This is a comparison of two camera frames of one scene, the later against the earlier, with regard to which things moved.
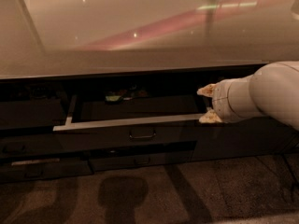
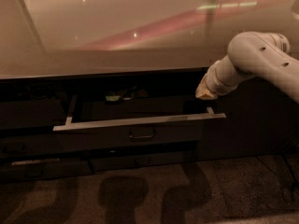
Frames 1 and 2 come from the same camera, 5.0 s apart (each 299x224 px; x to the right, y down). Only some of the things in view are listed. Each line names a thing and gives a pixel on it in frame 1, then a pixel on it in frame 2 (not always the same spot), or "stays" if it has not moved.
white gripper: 219,101 -> 212,82
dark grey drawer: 31,145 stays
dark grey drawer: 32,114 stays
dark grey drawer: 14,171 stays
